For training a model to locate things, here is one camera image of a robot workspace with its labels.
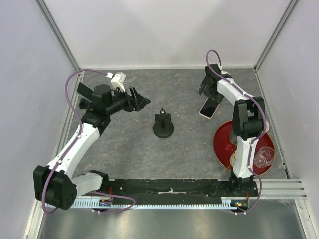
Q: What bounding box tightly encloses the left aluminium frame post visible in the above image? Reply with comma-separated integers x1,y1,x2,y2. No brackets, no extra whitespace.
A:
35,0,80,70

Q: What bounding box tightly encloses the beige paper cup upper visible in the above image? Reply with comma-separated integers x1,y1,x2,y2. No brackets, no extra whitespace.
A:
263,122,270,133

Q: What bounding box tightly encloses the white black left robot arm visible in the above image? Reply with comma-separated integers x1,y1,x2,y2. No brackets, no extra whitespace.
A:
33,83,150,210

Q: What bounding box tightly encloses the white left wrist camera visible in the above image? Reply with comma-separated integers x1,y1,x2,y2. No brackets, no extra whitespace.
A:
106,72,126,92

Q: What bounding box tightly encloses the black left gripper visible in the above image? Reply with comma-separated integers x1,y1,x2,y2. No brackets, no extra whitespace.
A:
106,86,150,115

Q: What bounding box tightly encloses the beige paper cup lower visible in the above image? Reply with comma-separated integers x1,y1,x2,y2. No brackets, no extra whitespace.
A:
229,151,237,167

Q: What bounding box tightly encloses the grey slotted cable duct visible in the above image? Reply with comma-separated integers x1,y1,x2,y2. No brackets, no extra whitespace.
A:
71,194,248,209

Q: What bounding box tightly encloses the red round tray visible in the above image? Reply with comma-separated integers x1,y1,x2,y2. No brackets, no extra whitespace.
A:
213,121,275,175

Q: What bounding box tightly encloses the black phone clear case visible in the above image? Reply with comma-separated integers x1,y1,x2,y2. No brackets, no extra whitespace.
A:
77,82,94,101

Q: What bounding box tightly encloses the dark green cup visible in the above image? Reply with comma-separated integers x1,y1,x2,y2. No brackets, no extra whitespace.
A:
229,132,237,147

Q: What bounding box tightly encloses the right aluminium frame post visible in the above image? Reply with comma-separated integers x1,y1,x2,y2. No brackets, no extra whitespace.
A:
254,0,300,73

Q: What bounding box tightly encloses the clear plastic cup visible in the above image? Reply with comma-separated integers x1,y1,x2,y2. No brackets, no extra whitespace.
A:
253,146,275,168

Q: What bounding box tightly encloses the beige paper cup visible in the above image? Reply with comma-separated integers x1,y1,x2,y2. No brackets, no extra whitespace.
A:
229,151,237,167
263,122,270,133

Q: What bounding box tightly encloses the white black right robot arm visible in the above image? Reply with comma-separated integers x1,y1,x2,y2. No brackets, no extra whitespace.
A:
198,64,267,196

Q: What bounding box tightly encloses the aluminium frame post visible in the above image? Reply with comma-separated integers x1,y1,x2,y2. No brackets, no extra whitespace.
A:
254,0,300,73
35,0,80,70

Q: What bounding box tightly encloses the black round base mount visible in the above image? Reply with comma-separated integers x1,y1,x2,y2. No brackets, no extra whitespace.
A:
153,108,174,138

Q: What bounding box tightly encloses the black phone pink case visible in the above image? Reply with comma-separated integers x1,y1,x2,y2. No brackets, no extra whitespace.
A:
199,98,219,119

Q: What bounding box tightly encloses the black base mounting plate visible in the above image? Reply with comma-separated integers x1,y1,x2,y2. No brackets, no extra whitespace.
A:
97,179,258,199

